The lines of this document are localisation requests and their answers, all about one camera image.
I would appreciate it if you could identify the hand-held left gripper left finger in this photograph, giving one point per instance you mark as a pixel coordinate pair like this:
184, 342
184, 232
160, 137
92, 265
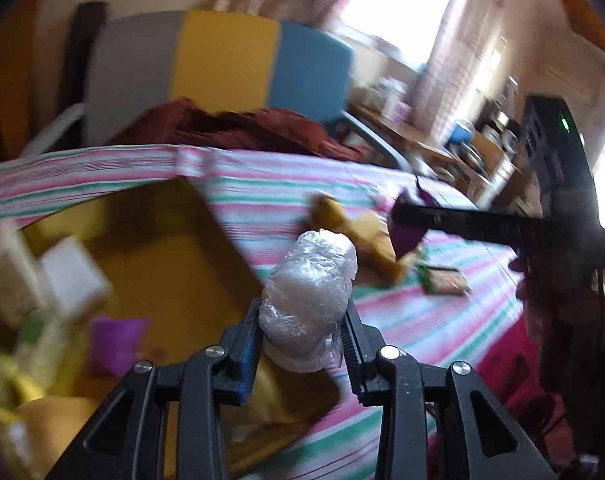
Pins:
247, 355

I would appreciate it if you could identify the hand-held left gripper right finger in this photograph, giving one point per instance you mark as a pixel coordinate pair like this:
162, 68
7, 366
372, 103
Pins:
355, 360

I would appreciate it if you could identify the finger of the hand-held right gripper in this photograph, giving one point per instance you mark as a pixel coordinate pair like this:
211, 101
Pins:
457, 222

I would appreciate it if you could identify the purple packet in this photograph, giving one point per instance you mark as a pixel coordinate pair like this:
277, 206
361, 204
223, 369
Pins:
117, 345
407, 242

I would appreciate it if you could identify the cracker packet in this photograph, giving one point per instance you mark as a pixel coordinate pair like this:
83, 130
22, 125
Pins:
445, 280

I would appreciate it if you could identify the plastic-wrapped white ball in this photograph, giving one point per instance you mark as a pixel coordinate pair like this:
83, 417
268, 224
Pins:
307, 300

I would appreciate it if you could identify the yellow plush toy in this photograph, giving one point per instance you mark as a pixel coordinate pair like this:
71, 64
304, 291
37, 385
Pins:
367, 240

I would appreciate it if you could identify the gold box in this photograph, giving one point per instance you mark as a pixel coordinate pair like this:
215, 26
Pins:
172, 250

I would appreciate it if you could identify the white box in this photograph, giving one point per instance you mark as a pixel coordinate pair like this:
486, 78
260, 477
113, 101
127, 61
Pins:
75, 275

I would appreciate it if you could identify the green yellow packet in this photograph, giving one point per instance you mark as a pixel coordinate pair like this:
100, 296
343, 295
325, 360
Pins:
37, 350

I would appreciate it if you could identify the person's right hand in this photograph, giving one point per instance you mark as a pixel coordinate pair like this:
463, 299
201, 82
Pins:
527, 295

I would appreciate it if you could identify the striped cloth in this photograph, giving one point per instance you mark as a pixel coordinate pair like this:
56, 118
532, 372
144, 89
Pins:
432, 320

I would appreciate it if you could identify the wooden desk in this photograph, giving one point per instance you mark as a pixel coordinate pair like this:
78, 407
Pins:
397, 125

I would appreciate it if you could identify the pink blanket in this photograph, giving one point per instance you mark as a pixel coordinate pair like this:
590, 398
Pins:
522, 385

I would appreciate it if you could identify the red-brown cloth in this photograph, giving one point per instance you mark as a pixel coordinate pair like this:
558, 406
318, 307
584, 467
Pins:
232, 130

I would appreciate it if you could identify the grey yellow blue chair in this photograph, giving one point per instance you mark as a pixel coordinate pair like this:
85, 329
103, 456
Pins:
222, 60

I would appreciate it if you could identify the black roll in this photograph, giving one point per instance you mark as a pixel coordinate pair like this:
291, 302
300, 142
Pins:
82, 50

